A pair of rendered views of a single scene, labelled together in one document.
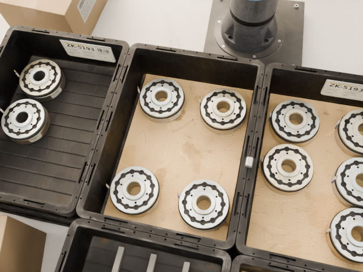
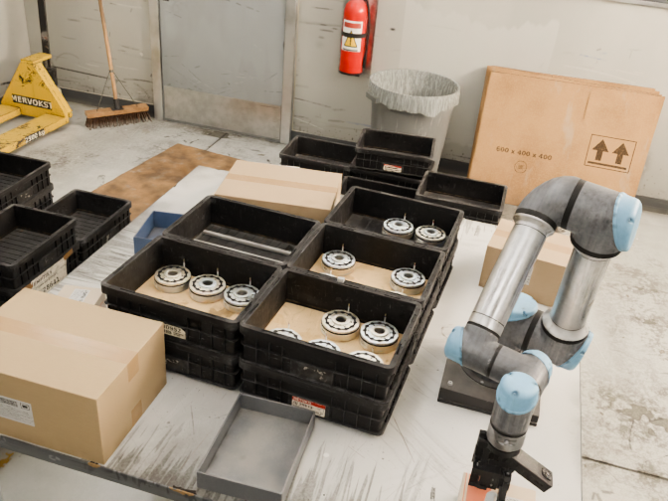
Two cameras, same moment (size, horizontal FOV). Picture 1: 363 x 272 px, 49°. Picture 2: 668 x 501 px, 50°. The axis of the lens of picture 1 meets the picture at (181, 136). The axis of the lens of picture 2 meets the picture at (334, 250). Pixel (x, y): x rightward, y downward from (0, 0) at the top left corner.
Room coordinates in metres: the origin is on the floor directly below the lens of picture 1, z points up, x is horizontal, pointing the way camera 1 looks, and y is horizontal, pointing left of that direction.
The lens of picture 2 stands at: (0.05, -1.74, 1.99)
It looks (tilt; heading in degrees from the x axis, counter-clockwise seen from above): 31 degrees down; 84
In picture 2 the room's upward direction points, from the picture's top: 5 degrees clockwise
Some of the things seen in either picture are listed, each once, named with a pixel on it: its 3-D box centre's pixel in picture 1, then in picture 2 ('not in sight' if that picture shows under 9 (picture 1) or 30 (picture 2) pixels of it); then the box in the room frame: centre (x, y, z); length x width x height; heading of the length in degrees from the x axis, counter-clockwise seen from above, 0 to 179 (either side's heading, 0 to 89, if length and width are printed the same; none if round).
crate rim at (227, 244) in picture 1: (176, 135); (368, 261); (0.32, 0.01, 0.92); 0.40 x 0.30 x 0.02; 157
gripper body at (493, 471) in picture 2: not in sight; (494, 459); (0.52, -0.71, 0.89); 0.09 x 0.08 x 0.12; 161
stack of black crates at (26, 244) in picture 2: not in sight; (20, 282); (-0.93, 0.65, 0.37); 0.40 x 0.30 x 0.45; 70
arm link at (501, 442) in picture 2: not in sight; (506, 433); (0.53, -0.72, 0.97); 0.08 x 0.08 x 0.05
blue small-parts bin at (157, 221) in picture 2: not in sight; (164, 234); (-0.33, 0.44, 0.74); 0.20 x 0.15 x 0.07; 80
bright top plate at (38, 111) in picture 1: (23, 118); (398, 226); (0.47, 0.35, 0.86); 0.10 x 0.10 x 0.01
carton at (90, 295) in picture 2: not in sight; (76, 312); (-0.51, -0.04, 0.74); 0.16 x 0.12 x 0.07; 83
